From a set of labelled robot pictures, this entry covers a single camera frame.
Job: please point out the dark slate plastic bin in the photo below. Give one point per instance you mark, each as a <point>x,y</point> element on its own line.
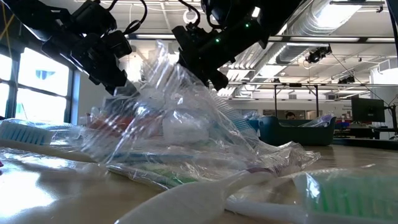
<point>298,135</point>

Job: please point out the green toothbrush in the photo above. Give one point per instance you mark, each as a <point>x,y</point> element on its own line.
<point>348,199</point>

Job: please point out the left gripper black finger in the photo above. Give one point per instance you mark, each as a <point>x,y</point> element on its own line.
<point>119,74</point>
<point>114,89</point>

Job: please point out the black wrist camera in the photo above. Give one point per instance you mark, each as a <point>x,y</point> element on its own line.
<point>186,43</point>
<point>119,43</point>

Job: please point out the large window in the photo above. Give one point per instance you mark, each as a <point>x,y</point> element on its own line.
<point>40,102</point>

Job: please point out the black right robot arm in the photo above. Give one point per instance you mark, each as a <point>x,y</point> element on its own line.
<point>273,12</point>

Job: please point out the black rig frame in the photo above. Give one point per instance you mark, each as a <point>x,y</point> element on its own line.
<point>275,102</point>

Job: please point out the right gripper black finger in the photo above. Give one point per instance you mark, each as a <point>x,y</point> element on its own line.
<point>218,80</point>
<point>197,70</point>

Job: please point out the black computer monitor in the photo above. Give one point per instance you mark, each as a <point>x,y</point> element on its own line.
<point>368,109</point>

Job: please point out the overhead light bar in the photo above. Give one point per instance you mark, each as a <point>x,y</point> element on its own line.
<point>326,39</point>

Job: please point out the dark office desk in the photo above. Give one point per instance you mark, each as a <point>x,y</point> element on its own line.
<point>357,132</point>

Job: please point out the person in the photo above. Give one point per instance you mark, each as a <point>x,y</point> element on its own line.
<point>290,115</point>

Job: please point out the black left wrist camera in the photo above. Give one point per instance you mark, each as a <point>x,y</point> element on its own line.
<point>119,43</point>

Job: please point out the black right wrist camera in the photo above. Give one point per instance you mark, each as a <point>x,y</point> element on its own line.
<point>186,43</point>

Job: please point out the silver ventilation duct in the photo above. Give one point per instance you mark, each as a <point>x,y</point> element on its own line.
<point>317,15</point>

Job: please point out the black hanging camera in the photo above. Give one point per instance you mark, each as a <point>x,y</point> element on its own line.
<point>346,80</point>
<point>314,57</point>

